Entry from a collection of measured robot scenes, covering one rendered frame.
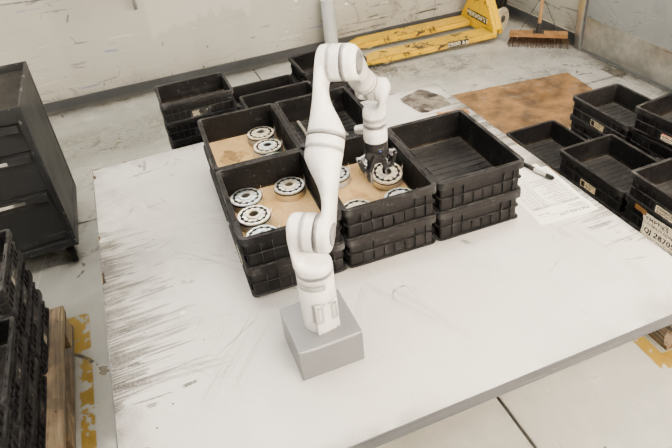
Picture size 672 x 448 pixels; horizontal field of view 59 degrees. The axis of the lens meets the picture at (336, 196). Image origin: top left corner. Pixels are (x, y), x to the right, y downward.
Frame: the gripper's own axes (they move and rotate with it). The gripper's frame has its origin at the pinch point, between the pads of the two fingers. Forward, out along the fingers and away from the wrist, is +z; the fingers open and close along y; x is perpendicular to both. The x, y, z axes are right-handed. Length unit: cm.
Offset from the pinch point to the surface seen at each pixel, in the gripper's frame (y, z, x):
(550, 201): 55, 18, -17
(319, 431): -44, 15, -70
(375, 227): -9.2, 3.3, -20.1
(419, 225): 4.6, 6.6, -21.2
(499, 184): 32.7, 1.2, -19.6
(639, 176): 104, 29, -6
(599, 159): 124, 52, 37
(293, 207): -28.7, 3.9, 1.2
